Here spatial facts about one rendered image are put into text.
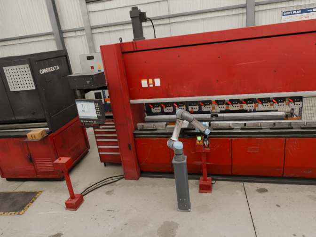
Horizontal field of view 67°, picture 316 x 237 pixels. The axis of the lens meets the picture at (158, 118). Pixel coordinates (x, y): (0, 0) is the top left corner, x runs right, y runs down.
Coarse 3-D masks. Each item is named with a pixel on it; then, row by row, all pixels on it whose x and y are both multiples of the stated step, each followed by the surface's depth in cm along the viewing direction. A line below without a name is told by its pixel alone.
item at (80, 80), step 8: (88, 72) 349; (96, 72) 337; (72, 80) 342; (80, 80) 334; (88, 80) 328; (96, 80) 327; (104, 80) 342; (72, 88) 347; (80, 88) 340; (88, 88) 334; (80, 96) 359
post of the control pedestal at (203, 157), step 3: (204, 153) 356; (204, 156) 357; (204, 159) 359; (204, 162) 361; (204, 165) 363; (204, 168) 364; (204, 171) 366; (204, 174) 368; (204, 177) 370; (204, 180) 372
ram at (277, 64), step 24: (168, 48) 347; (192, 48) 338; (216, 48) 330; (240, 48) 322; (264, 48) 315; (288, 48) 308; (312, 48) 301; (144, 72) 368; (168, 72) 359; (192, 72) 350; (216, 72) 341; (240, 72) 333; (264, 72) 325; (288, 72) 317; (312, 72) 310; (144, 96) 382; (168, 96) 372; (192, 96) 362; (264, 96) 335
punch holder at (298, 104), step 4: (292, 96) 326; (296, 96) 325; (300, 96) 323; (288, 100) 336; (292, 100) 327; (296, 100) 326; (300, 100) 325; (288, 104) 338; (292, 104) 329; (296, 104) 329; (300, 104) 326
